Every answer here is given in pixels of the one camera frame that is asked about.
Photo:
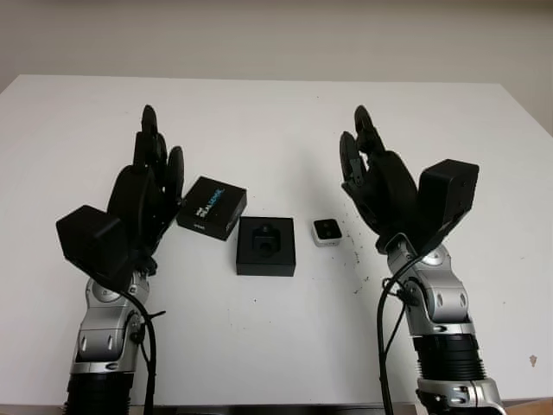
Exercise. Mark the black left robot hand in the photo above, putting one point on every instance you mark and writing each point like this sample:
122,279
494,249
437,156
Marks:
138,194

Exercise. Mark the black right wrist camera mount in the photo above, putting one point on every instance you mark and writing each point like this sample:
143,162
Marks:
449,194

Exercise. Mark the small silver camera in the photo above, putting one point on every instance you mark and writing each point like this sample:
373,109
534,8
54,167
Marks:
326,231

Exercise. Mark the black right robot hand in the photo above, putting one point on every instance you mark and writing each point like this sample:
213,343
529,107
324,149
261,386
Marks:
389,190

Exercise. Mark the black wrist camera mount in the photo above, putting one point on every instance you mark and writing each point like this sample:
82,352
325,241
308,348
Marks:
449,194
93,242

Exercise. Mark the black printed box lid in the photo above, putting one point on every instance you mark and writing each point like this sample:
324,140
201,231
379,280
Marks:
211,207

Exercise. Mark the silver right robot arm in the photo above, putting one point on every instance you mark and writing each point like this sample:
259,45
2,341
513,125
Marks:
445,298

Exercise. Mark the black box base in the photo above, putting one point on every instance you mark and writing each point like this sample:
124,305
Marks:
265,266

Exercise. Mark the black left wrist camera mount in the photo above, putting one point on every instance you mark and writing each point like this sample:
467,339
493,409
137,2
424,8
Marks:
93,242

